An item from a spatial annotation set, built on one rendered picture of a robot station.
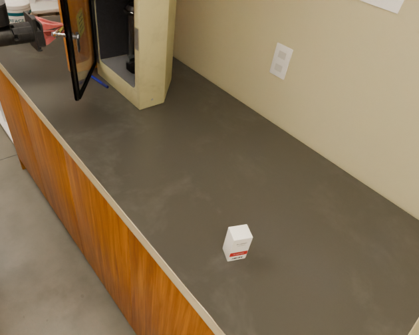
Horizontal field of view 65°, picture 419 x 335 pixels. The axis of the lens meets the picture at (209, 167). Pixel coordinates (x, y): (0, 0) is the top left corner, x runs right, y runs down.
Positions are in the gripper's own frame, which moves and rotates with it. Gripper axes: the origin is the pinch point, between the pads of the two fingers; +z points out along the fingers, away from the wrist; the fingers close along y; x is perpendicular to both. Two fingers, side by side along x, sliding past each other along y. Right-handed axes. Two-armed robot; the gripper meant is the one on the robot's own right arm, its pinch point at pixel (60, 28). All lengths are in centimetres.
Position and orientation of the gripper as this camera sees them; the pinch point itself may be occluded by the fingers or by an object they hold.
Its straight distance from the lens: 123.1
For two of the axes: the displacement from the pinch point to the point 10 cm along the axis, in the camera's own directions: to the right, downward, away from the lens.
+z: 7.5, -3.6, 5.6
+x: -6.5, -5.7, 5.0
